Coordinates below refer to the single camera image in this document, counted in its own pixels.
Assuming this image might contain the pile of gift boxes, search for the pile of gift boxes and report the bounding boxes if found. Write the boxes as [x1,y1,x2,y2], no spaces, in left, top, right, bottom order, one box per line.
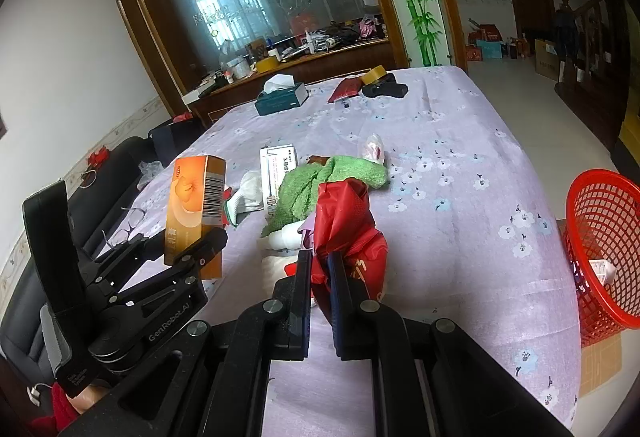
[465,20,531,63]

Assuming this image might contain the green towel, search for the green towel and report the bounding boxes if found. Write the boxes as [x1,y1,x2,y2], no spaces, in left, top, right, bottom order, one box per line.
[261,156,390,238]

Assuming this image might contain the crumpled clear plastic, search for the crumpled clear plastic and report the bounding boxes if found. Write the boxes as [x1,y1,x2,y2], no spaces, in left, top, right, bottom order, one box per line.
[137,160,163,190]

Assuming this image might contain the black leather sofa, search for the black leather sofa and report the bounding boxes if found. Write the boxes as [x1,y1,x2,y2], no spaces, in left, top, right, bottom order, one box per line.
[0,136,201,368]

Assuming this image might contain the clear plastic wrapper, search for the clear plastic wrapper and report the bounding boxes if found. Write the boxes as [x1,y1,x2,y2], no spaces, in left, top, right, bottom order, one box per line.
[359,133,387,165]

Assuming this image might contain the orange cardboard box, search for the orange cardboard box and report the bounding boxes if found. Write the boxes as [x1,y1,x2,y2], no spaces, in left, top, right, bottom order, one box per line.
[164,155,227,280]

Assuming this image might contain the red mesh basket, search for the red mesh basket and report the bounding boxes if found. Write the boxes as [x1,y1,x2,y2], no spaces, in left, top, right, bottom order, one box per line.
[563,168,640,348]

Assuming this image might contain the brown tape roll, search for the brown tape roll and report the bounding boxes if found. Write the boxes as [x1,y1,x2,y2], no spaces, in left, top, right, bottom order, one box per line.
[361,65,387,88]

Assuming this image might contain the white packet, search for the white packet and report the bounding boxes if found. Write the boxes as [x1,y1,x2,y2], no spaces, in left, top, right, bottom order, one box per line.
[587,259,621,285]

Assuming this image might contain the person's left forearm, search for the person's left forearm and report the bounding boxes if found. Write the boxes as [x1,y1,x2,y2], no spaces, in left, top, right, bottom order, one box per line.
[30,382,111,437]

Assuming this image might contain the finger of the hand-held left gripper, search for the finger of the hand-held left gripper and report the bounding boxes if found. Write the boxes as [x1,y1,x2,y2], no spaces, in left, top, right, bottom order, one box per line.
[92,229,166,285]
[107,227,228,313]

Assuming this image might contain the wooden glass partition cabinet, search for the wooden glass partition cabinet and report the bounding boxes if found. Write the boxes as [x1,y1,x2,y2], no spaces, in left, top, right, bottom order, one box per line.
[95,0,468,128]

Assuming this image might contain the white crumpled cloth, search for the white crumpled cloth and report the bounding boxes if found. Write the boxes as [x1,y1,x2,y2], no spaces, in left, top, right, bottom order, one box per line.
[225,170,266,228]

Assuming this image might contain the eyeglasses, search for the eyeglasses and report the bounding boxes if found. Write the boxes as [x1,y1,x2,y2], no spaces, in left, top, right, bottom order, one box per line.
[102,207,147,248]

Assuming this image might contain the wooden stair railing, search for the wooden stair railing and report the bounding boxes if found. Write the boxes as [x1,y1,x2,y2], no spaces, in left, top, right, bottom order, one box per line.
[552,0,631,153]

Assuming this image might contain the brown cardboard box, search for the brown cardboard box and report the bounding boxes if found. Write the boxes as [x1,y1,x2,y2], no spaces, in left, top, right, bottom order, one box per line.
[534,38,561,83]

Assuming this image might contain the red foil packet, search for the red foil packet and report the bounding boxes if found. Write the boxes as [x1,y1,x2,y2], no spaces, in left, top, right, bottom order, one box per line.
[328,77,363,104]

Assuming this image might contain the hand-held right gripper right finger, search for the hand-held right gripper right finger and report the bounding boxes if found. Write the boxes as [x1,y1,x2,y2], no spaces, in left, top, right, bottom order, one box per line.
[327,253,573,437]

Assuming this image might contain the teal tissue box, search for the teal tissue box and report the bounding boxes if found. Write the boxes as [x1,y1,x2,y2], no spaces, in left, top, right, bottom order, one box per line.
[255,74,308,116]

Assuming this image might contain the red plastic bag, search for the red plastic bag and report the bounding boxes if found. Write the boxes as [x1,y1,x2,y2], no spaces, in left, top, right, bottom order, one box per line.
[285,178,390,308]

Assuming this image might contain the black tape dispenser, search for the black tape dispenser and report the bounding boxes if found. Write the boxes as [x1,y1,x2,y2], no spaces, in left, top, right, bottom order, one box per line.
[362,73,410,99]

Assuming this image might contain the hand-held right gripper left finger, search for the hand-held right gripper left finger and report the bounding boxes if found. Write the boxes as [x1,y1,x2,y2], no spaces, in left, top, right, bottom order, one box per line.
[75,249,314,437]

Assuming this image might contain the white medicine box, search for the white medicine box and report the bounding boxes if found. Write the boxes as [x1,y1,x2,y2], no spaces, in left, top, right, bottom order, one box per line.
[259,144,301,218]

